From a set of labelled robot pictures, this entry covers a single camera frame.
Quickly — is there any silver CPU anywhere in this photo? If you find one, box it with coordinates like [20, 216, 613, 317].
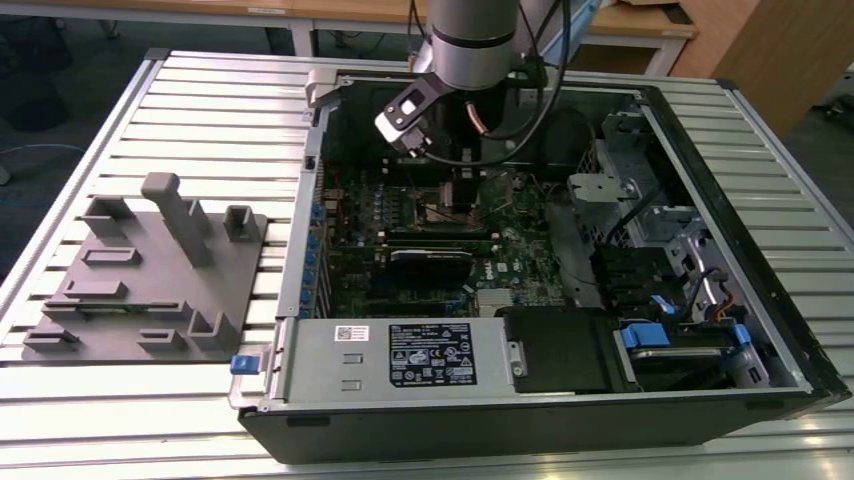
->
[438, 180, 479, 210]

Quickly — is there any CPU socket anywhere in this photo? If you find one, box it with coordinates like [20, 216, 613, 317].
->
[414, 185, 486, 230]

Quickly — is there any silver drive cage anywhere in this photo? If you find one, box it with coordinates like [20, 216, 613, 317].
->
[565, 110, 714, 251]

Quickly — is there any green motherboard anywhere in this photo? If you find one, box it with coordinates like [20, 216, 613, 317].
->
[319, 164, 583, 319]

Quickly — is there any black graphics card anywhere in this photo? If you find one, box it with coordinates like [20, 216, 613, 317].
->
[387, 248, 478, 290]

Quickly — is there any grey case latch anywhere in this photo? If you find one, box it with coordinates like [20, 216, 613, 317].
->
[303, 68, 343, 110]

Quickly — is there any silver chipset heatsink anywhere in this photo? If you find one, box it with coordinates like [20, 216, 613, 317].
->
[475, 288, 523, 308]

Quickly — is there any black plastic shroud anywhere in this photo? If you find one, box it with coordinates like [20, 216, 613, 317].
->
[500, 306, 647, 397]

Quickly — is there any silver power supply unit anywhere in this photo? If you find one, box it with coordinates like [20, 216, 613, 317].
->
[263, 316, 530, 405]

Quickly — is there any wooden cabinet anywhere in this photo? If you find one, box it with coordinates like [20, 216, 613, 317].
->
[669, 0, 854, 137]

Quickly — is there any grey parts rack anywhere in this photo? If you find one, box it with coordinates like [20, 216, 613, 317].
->
[20, 172, 271, 364]

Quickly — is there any black hard disk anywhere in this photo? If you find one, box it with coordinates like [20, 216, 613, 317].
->
[626, 346, 730, 393]

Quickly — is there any black PC case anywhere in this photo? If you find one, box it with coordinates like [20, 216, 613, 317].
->
[226, 67, 853, 466]

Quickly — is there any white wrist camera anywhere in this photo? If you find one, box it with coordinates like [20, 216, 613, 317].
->
[372, 92, 436, 162]

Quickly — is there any thick black cable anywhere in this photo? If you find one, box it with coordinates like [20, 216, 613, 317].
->
[538, 107, 597, 169]

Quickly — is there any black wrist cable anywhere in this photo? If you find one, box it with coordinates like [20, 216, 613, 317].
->
[423, 0, 574, 169]

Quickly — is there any grey ribbon cable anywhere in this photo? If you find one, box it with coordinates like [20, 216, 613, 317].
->
[545, 197, 606, 307]

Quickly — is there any thin black cable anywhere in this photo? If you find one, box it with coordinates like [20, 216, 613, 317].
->
[603, 182, 666, 246]

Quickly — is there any wooden desk white frame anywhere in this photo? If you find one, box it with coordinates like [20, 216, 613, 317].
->
[0, 0, 315, 57]
[292, 0, 701, 77]

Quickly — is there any coloured wire bundle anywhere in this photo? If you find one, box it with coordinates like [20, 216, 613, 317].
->
[705, 292, 745, 324]

